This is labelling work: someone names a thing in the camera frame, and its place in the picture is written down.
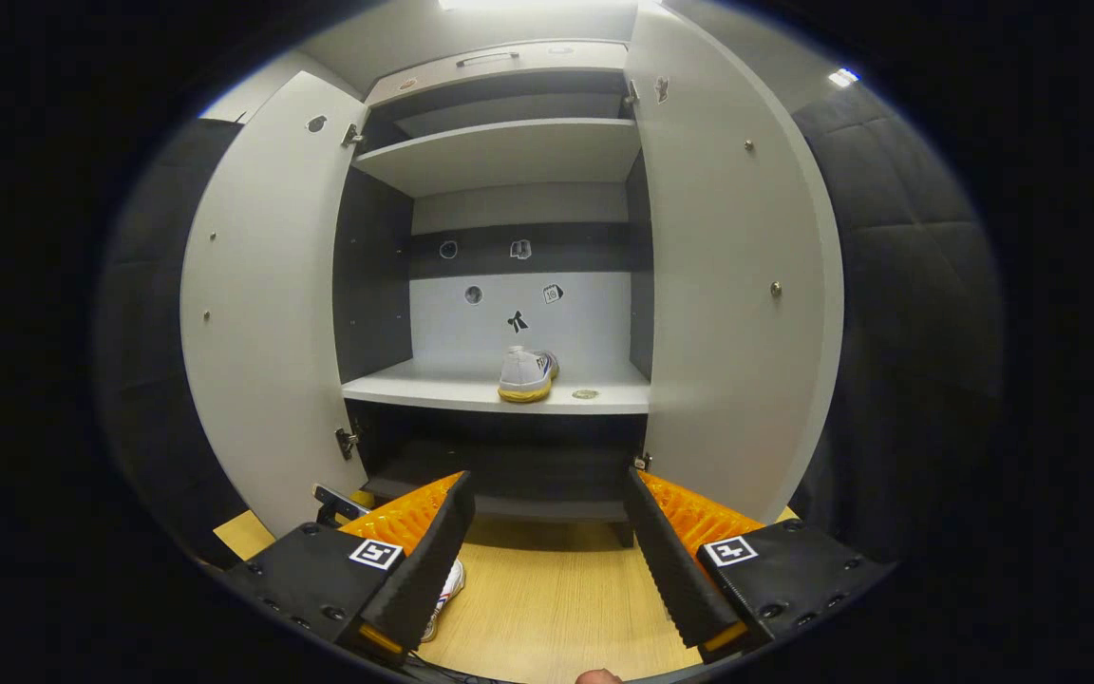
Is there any black backdrop cloth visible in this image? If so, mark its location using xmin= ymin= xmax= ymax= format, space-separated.
xmin=789 ymin=76 xmax=1004 ymax=561
xmin=96 ymin=119 xmax=249 ymax=561

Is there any grey cabinet drawer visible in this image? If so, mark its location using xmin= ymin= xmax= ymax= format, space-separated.
xmin=364 ymin=40 xmax=629 ymax=108

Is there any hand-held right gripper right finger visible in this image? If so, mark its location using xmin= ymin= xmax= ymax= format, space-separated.
xmin=625 ymin=467 xmax=897 ymax=663

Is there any large ceiling light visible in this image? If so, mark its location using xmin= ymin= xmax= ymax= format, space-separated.
xmin=438 ymin=0 xmax=643 ymax=12

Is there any white shoe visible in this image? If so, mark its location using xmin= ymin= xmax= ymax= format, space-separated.
xmin=497 ymin=345 xmax=561 ymax=404
xmin=419 ymin=559 xmax=467 ymax=644

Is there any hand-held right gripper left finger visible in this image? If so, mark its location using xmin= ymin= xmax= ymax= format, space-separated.
xmin=220 ymin=470 xmax=477 ymax=664

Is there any grey cabinet door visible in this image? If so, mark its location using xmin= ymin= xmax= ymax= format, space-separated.
xmin=179 ymin=71 xmax=369 ymax=538
xmin=623 ymin=0 xmax=845 ymax=525

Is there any grey cabinet shelf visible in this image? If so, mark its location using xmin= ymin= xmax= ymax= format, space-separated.
xmin=351 ymin=118 xmax=643 ymax=199
xmin=341 ymin=356 xmax=652 ymax=416

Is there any grey shoe cabinet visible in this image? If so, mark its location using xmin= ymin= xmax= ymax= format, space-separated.
xmin=331 ymin=40 xmax=654 ymax=549

